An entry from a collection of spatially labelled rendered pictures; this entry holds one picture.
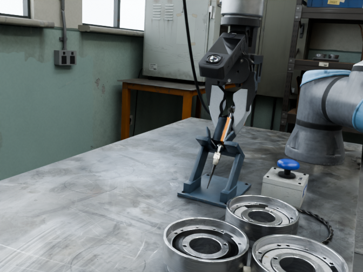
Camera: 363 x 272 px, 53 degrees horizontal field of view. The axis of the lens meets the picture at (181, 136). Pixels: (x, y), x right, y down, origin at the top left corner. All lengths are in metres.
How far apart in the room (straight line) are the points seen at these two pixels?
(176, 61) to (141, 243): 2.37
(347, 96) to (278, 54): 3.45
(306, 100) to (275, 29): 3.38
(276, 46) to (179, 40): 1.74
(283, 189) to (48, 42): 1.92
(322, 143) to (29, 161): 1.81
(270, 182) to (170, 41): 2.26
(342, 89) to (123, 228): 0.58
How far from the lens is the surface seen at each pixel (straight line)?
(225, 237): 0.49
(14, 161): 2.30
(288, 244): 0.50
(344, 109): 0.88
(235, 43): 0.65
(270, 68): 4.32
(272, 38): 4.32
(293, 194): 0.67
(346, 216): 0.70
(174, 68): 2.83
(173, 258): 0.44
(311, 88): 0.96
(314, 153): 0.96
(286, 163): 0.68
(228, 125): 0.67
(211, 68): 0.59
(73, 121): 2.58
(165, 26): 2.87
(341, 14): 3.88
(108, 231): 0.55
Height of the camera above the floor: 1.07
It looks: 14 degrees down
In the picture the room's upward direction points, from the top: 4 degrees clockwise
